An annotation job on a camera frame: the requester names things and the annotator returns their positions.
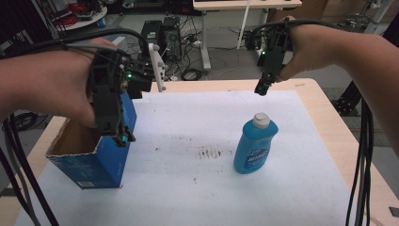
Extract round white table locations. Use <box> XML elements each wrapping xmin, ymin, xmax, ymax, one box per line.
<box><xmin>50</xmin><ymin>0</ymin><xmax>108</xmax><ymax>32</ymax></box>

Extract coiled black floor cable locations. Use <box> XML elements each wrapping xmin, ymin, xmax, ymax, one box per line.
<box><xmin>181</xmin><ymin>68</ymin><xmax>205</xmax><ymax>82</ymax></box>

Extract blue cardboard box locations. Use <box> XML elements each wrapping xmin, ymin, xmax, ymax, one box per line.
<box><xmin>45</xmin><ymin>91</ymin><xmax>138</xmax><ymax>190</ymax></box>

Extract black computer tower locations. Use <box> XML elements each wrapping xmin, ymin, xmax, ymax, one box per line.
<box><xmin>161</xmin><ymin>15</ymin><xmax>184</xmax><ymax>62</ymax></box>
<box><xmin>140</xmin><ymin>20</ymin><xmax>163</xmax><ymax>57</ymax></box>

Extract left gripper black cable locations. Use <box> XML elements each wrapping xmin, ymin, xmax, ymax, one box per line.
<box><xmin>0</xmin><ymin>27</ymin><xmax>149</xmax><ymax>226</ymax></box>

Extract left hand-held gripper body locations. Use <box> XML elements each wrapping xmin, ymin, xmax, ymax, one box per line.
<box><xmin>88</xmin><ymin>42</ymin><xmax>168</xmax><ymax>135</ymax></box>

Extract white desk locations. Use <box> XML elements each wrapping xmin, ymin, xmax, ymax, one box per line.
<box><xmin>192</xmin><ymin>0</ymin><xmax>303</xmax><ymax>72</ymax></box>

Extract black equipment rack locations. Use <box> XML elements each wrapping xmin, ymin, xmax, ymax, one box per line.
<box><xmin>0</xmin><ymin>0</ymin><xmax>55</xmax><ymax>57</ymax></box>

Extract blue detergent bottle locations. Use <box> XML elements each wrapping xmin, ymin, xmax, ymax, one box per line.
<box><xmin>232</xmin><ymin>112</ymin><xmax>279</xmax><ymax>175</ymax></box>

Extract person's left hand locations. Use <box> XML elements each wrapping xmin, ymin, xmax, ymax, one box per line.
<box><xmin>41</xmin><ymin>37</ymin><xmax>126</xmax><ymax>129</ymax></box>

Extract brown cardboard box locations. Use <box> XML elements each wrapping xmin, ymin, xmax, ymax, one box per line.
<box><xmin>267</xmin><ymin>0</ymin><xmax>328</xmax><ymax>24</ymax></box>

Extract person's right hand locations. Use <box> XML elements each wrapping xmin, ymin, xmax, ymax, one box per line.
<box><xmin>275</xmin><ymin>15</ymin><xmax>346</xmax><ymax>84</ymax></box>

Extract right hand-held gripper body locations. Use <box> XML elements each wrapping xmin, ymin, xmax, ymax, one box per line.
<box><xmin>244</xmin><ymin>18</ymin><xmax>295</xmax><ymax>87</ymax></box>

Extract white table mat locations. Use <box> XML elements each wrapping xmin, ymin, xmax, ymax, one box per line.
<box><xmin>13</xmin><ymin>89</ymin><xmax>359</xmax><ymax>226</ymax></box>

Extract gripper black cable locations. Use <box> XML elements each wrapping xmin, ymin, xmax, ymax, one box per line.
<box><xmin>250</xmin><ymin>18</ymin><xmax>375</xmax><ymax>226</ymax></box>
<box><xmin>0</xmin><ymin>27</ymin><xmax>149</xmax><ymax>226</ymax></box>

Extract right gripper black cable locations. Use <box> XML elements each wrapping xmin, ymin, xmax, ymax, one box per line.
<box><xmin>250</xmin><ymin>18</ymin><xmax>375</xmax><ymax>226</ymax></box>

